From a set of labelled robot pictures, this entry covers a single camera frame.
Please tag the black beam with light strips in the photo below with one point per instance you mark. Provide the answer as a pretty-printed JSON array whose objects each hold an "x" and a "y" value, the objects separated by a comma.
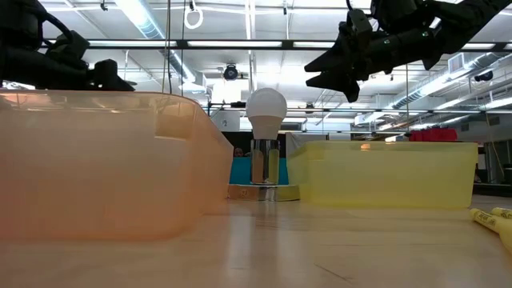
[{"x": 240, "y": 45}]

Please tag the yellow translucent plastic bin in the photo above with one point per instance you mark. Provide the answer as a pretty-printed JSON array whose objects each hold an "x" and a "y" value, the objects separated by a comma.
[{"x": 380, "y": 176}]

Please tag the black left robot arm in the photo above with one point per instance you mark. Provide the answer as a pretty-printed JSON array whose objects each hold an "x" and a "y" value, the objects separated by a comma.
[{"x": 16, "y": 24}]

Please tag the red box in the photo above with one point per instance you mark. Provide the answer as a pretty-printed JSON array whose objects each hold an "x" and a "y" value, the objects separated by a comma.
[{"x": 434, "y": 135}]

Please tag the black ceiling camera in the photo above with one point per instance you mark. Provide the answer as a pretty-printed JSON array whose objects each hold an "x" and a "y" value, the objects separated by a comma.
[
  {"x": 484, "y": 76},
  {"x": 230, "y": 73}
]

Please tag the orange translucent plastic bin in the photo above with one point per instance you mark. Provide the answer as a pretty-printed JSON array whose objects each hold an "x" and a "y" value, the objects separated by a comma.
[{"x": 100, "y": 168}]

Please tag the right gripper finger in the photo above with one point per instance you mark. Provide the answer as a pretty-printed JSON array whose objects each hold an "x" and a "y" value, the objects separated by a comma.
[
  {"x": 334, "y": 60},
  {"x": 332, "y": 82}
]

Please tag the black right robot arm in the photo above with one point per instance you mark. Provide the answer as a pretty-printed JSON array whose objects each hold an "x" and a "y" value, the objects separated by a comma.
[{"x": 460, "y": 24}]

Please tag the silver air duct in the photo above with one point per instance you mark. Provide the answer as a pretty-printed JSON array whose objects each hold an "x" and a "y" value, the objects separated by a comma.
[
  {"x": 440, "y": 82},
  {"x": 138, "y": 14}
]

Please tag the person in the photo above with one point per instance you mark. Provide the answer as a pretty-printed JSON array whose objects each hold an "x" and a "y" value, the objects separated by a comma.
[{"x": 238, "y": 152}]

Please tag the white bulb chrome lamp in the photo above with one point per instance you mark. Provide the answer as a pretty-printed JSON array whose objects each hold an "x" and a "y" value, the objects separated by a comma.
[{"x": 266, "y": 108}]

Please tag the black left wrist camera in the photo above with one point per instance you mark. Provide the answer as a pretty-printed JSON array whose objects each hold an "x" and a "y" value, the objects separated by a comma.
[{"x": 69, "y": 45}]

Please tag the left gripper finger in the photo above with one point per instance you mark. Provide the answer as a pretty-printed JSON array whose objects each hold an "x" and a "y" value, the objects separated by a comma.
[{"x": 107, "y": 77}]

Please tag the blue plastic bin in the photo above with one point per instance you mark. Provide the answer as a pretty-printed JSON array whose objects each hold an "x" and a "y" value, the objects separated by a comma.
[{"x": 240, "y": 172}]

